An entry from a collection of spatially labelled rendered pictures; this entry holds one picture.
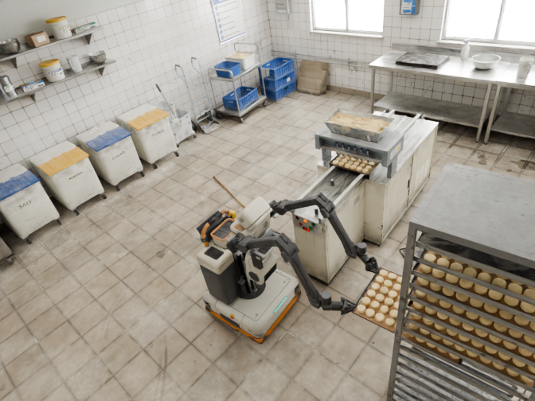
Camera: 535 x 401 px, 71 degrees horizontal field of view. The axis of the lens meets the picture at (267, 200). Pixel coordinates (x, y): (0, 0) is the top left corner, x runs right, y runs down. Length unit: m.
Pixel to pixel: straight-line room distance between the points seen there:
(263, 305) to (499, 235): 2.10
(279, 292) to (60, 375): 2.01
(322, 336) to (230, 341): 0.79
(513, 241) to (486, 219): 0.13
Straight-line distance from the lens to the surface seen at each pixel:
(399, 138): 3.43
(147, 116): 5.87
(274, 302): 3.25
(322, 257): 3.35
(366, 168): 3.51
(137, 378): 3.57
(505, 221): 1.68
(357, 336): 3.37
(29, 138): 5.81
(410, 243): 1.67
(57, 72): 5.50
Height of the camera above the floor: 2.87
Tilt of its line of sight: 38 degrees down
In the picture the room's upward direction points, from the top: 10 degrees counter-clockwise
